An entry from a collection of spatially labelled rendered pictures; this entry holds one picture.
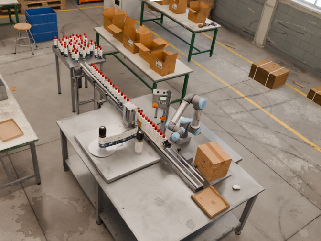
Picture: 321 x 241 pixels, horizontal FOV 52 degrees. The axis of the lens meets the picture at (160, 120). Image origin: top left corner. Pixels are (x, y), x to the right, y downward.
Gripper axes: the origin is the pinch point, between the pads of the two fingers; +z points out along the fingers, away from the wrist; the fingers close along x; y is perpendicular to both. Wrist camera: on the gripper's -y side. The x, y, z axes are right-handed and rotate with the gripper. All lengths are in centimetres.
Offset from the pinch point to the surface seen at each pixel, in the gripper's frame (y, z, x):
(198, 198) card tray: 8, -27, 67
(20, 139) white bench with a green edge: 132, 62, -80
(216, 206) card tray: -1, -35, 82
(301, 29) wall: -536, 103, -154
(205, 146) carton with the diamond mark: -24.5, -34.2, 22.3
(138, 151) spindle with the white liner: 31.1, 4.3, -6.9
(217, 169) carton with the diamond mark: -22, -38, 50
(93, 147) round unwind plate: 70, 24, -33
